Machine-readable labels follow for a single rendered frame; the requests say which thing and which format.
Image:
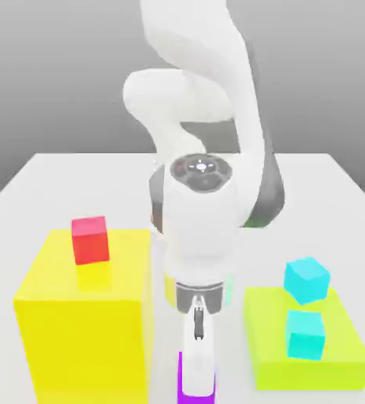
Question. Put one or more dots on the small purple cube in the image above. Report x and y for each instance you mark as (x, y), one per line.
(180, 378)

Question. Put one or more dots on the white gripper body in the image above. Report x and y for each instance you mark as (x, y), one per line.
(198, 363)

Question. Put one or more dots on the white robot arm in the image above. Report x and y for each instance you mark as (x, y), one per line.
(201, 227)

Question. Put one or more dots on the large lime box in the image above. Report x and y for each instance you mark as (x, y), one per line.
(270, 341)

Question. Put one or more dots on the small red cube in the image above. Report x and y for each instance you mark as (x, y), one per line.
(90, 246)

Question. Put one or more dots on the large yellow box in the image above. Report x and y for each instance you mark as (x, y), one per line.
(84, 331)

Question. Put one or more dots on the small cyan cube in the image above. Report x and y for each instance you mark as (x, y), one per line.
(305, 337)
(306, 281)

